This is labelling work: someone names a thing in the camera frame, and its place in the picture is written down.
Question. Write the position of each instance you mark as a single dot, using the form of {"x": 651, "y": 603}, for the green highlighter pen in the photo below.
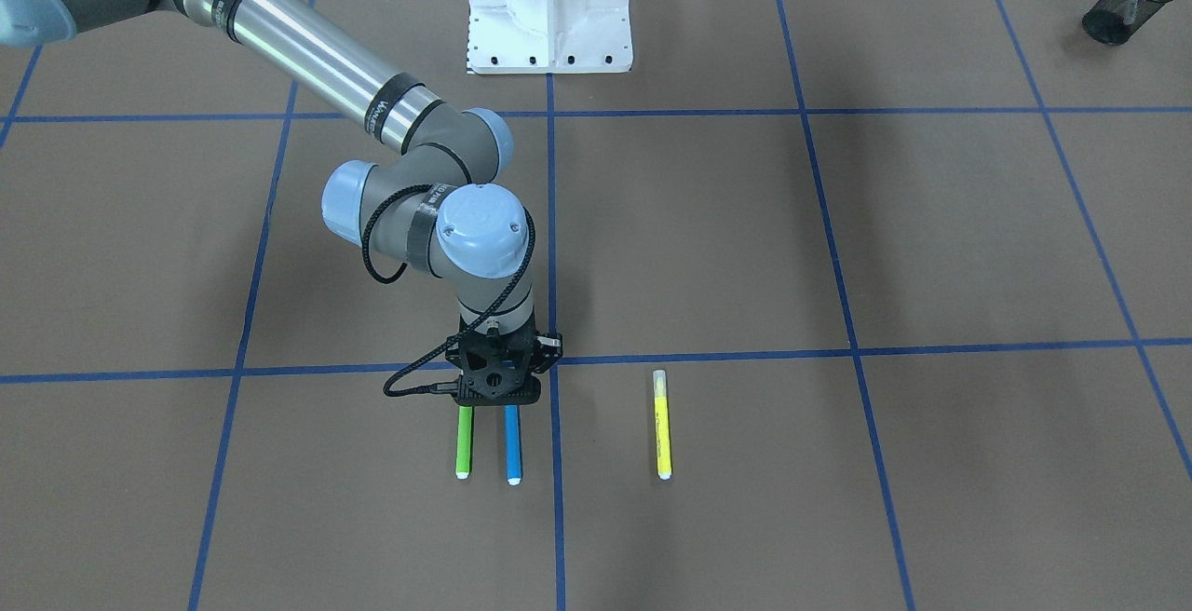
{"x": 464, "y": 442}

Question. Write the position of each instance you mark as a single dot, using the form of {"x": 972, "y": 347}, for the yellow highlighter pen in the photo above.
{"x": 662, "y": 424}

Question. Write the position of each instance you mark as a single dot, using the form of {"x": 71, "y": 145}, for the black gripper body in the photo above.
{"x": 545, "y": 348}

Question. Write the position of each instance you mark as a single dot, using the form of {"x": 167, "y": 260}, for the blue highlighter pen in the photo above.
{"x": 513, "y": 442}

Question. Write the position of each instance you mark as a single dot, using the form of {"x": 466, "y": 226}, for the black mesh pen cup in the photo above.
{"x": 1114, "y": 22}

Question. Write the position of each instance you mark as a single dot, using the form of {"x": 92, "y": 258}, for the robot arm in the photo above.
{"x": 161, "y": 219}

